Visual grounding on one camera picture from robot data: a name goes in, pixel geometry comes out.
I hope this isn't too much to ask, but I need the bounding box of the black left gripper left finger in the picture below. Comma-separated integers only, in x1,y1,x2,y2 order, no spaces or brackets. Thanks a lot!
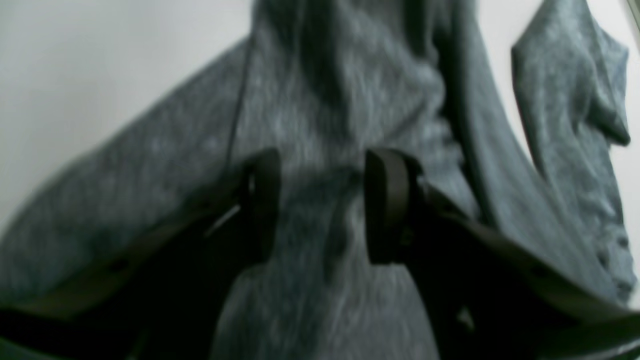
1,148,281,360

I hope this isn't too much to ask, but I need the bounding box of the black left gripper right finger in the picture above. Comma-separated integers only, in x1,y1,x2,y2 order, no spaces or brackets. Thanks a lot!
364,148,639,360

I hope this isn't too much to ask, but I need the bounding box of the grey t-shirt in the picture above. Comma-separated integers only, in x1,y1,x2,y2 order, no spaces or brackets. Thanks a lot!
1,0,636,360

